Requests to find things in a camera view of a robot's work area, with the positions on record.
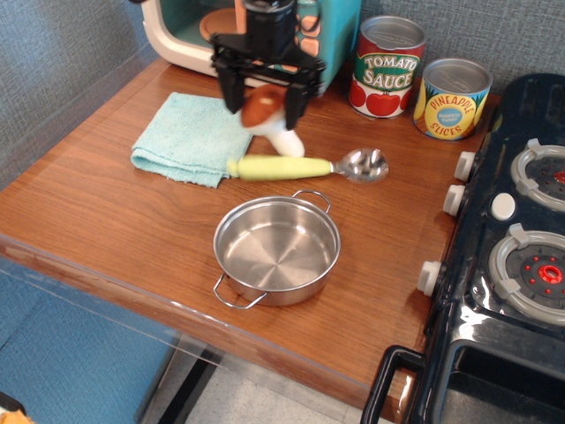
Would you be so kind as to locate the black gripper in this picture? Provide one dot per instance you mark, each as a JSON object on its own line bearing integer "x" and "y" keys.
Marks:
{"x": 267, "y": 51}

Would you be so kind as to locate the plush mushroom toy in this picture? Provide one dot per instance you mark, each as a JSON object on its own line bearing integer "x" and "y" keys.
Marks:
{"x": 263, "y": 114}

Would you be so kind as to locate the spoon with green handle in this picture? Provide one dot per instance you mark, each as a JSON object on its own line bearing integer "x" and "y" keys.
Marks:
{"x": 362, "y": 165}

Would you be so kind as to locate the stainless steel pot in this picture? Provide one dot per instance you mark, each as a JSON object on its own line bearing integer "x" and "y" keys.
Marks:
{"x": 276, "y": 251}

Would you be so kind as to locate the light blue towel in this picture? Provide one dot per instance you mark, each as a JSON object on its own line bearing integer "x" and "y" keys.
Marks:
{"x": 190, "y": 139}

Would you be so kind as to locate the teal toy microwave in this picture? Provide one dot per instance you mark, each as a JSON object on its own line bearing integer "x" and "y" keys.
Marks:
{"x": 179, "y": 31}

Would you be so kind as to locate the tomato sauce can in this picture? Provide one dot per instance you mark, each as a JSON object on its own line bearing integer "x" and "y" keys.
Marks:
{"x": 388, "y": 56}

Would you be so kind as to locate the pineapple slices can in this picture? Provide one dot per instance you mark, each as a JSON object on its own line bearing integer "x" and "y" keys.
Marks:
{"x": 452, "y": 96}

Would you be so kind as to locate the clear acrylic barrier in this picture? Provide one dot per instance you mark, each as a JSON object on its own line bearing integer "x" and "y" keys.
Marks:
{"x": 315, "y": 344}

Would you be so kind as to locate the dark toy stove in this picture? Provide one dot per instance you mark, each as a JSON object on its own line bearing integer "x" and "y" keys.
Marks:
{"x": 495, "y": 330}

